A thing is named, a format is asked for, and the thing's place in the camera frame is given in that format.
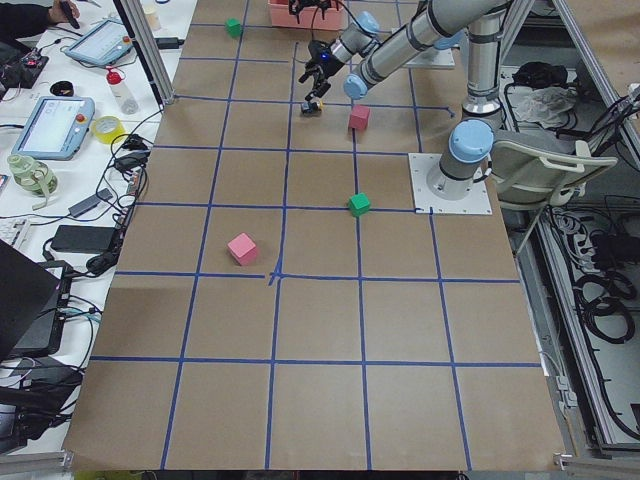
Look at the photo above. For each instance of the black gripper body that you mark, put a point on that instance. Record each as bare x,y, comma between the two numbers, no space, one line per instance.
320,63
303,4

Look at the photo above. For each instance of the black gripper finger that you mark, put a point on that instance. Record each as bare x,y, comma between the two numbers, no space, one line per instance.
311,71
318,90

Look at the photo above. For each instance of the yellow mushroom push button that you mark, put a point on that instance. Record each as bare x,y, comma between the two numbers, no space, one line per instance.
311,108

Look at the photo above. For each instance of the pink plastic bin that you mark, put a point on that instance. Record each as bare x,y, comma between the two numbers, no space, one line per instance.
333,18

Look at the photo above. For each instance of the pink foam cube centre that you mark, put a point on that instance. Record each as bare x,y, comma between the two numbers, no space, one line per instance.
359,117

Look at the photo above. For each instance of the pink foam cube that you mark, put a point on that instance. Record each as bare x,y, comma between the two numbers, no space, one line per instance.
243,249
359,117

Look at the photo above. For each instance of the green foam cube near bin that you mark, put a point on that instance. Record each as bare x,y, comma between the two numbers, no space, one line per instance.
233,27

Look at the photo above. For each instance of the pink foam cube outer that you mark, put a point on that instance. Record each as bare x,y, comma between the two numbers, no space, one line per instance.
243,249

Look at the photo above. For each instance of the clear squeeze bottle red cap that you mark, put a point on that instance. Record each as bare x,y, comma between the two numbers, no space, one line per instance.
122,94

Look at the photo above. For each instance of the teach pendant far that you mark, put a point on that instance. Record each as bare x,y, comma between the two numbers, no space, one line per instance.
103,45

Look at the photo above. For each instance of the teach pendant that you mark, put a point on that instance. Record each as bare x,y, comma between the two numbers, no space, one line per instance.
103,45
56,128

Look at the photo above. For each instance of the yellow tape roll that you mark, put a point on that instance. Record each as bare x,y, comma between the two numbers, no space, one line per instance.
108,129

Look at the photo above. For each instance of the grey office chair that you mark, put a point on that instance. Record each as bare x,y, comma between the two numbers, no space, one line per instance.
529,174

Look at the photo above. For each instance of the teach pendant near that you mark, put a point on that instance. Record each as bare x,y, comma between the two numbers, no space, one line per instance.
56,128

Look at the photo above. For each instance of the black power adapter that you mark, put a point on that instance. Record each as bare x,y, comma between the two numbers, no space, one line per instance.
83,239

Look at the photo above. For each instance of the black laptop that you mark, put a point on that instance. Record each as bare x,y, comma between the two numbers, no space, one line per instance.
33,296

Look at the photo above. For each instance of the aluminium frame post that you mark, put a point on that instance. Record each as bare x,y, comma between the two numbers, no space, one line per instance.
132,16

